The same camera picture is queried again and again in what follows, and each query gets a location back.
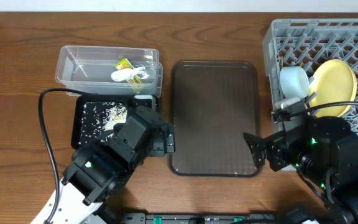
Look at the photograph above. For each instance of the rice leftovers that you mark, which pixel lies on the rice leftovers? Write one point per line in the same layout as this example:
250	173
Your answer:
98	117

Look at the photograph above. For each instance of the blue bowl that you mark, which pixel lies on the blue bowl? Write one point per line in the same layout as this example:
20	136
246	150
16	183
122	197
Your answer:
294	82

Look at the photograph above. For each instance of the white wrapper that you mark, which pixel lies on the white wrapper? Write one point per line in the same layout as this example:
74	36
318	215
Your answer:
127	73

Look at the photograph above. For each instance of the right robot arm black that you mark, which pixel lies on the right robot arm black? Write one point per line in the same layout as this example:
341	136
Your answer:
324	152

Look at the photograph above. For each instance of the black tray bin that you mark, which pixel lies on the black tray bin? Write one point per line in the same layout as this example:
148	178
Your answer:
126	100

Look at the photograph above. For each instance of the orange green snack wrapper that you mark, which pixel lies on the orange green snack wrapper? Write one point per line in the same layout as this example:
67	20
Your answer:
124	63

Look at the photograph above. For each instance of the clear plastic bin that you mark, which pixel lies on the clear plastic bin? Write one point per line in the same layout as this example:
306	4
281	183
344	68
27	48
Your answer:
89	69

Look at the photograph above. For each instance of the brown serving tray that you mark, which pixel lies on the brown serving tray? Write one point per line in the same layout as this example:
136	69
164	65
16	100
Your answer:
213	104

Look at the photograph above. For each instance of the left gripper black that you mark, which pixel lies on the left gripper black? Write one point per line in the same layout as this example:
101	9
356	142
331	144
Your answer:
162	140

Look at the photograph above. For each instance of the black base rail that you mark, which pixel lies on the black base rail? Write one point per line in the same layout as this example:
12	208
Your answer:
145	217

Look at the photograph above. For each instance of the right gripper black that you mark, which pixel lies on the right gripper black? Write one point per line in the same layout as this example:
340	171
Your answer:
278	143

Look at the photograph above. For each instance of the yellow plate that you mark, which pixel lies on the yellow plate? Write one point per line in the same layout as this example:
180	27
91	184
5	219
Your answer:
333	81

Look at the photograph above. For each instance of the grey dishwasher rack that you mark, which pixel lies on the grey dishwasher rack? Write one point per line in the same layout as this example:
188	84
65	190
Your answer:
311	41

